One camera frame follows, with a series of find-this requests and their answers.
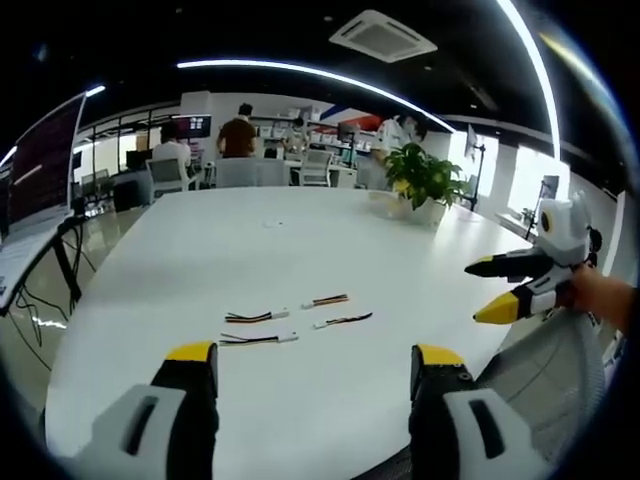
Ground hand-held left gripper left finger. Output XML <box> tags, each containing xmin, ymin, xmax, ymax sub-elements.
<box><xmin>74</xmin><ymin>341</ymin><xmax>220</xmax><ymax>480</ymax></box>

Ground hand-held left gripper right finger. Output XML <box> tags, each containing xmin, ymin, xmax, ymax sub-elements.
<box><xmin>409</xmin><ymin>343</ymin><xmax>551</xmax><ymax>480</ymax></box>

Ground JST connector with long wires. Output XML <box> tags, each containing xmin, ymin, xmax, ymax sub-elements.
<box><xmin>219</xmin><ymin>331</ymin><xmax>300</xmax><ymax>348</ymax></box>

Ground JST connector with dark wires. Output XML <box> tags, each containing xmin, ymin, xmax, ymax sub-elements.
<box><xmin>312</xmin><ymin>311</ymin><xmax>374</xmax><ymax>331</ymax></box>

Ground JST connector with multicolour wires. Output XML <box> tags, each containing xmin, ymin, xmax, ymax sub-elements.
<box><xmin>224</xmin><ymin>309</ymin><xmax>291</xmax><ymax>323</ymax></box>

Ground JST connector with orange wires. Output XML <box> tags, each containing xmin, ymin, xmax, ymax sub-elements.
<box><xmin>300</xmin><ymin>294</ymin><xmax>352</xmax><ymax>309</ymax></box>

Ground person's right hand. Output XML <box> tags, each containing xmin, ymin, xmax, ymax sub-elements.
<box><xmin>569</xmin><ymin>264</ymin><xmax>640</xmax><ymax>332</ymax></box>

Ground grey mesh chair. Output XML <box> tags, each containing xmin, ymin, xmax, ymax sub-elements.
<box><xmin>477</xmin><ymin>304</ymin><xmax>609</xmax><ymax>464</ymax></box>

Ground green potted plant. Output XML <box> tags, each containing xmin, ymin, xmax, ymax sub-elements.
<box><xmin>383</xmin><ymin>142</ymin><xmax>472</xmax><ymax>227</ymax></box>

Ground ceiling light strip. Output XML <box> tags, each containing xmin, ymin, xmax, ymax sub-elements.
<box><xmin>175</xmin><ymin>58</ymin><xmax>457</xmax><ymax>134</ymax></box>
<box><xmin>494</xmin><ymin>0</ymin><xmax>564</xmax><ymax>161</ymax></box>

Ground side desk with black legs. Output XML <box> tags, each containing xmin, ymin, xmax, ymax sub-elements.
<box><xmin>0</xmin><ymin>212</ymin><xmax>89</xmax><ymax>319</ymax></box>

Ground grey office chair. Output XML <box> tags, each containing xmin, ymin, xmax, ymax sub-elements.
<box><xmin>144</xmin><ymin>158</ymin><xmax>199</xmax><ymax>195</ymax></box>
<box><xmin>214</xmin><ymin>158</ymin><xmax>292</xmax><ymax>189</ymax></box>
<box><xmin>298</xmin><ymin>148</ymin><xmax>335</xmax><ymax>187</ymax></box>

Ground ceiling air conditioner vent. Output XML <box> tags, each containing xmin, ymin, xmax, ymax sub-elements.
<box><xmin>328</xmin><ymin>8</ymin><xmax>439</xmax><ymax>64</ymax></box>

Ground large dark monitor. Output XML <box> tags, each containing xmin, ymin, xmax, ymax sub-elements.
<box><xmin>7</xmin><ymin>93</ymin><xmax>87</xmax><ymax>229</ymax></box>

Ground wall screen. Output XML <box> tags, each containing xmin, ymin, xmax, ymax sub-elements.
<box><xmin>171</xmin><ymin>114</ymin><xmax>214</xmax><ymax>142</ymax></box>

